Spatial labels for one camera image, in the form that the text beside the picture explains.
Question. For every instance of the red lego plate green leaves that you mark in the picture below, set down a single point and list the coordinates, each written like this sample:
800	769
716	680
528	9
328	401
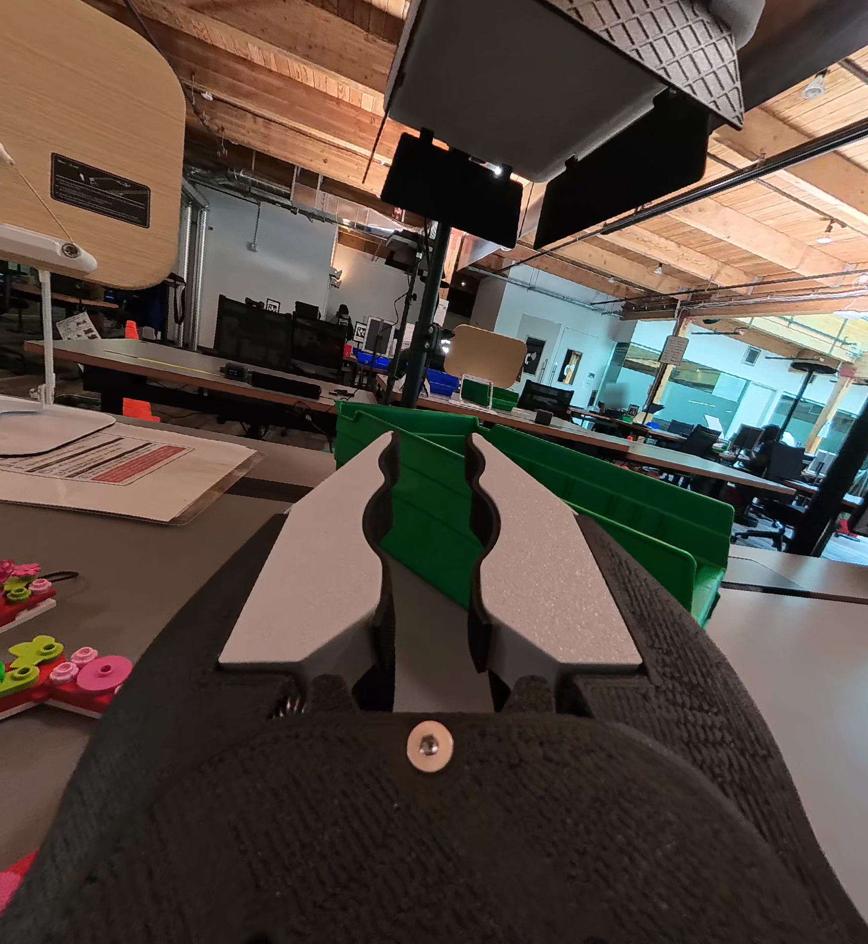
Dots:
28	682

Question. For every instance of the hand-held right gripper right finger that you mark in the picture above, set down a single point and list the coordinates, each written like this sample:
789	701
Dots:
559	575

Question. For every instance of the black overhead bar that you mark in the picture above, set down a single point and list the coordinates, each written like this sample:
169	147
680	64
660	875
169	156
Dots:
773	166

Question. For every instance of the black light stand pole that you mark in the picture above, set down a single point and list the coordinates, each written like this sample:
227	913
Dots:
425	332

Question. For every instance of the long grey table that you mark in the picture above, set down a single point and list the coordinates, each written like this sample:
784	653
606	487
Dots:
146	361

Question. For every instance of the grey panel light with flaps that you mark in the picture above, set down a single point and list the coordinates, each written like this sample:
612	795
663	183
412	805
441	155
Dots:
522	88

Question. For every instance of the clear plastic holder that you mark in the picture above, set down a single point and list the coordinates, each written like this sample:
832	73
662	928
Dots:
476	391

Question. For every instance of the wooden tilting board with label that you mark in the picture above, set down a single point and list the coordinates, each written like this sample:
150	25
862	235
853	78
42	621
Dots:
72	88

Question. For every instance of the row of black monitors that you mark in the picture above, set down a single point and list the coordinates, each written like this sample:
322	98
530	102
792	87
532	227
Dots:
271	335

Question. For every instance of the long black bar device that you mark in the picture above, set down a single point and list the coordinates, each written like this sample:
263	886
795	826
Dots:
286	385

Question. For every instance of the laminated instruction sheet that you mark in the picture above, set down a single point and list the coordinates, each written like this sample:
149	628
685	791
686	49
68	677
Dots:
153	483

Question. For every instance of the black slanted post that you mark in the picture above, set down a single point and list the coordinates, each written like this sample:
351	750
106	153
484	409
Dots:
847	457

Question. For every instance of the white printed paper sign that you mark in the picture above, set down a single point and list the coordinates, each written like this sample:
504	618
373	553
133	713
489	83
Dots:
78	326

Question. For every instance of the small black display device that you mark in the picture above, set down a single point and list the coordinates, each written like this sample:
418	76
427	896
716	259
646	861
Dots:
233	372

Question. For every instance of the hanging white sign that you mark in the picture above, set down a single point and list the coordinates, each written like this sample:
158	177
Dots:
673	350

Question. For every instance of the white board stand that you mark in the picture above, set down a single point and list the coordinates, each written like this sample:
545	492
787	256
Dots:
28	243

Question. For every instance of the green plastic bin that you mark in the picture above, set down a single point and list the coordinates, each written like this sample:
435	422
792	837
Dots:
625	501

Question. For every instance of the long office table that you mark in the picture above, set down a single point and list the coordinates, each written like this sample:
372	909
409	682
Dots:
684	461

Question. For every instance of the blue plastic bin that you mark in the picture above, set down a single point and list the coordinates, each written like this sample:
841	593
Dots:
372	359
442	382

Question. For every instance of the ceiling spot lamp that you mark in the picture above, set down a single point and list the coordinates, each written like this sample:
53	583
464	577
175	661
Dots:
815	86

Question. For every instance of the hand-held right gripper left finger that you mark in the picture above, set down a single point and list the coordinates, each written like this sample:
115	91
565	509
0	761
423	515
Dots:
308	568

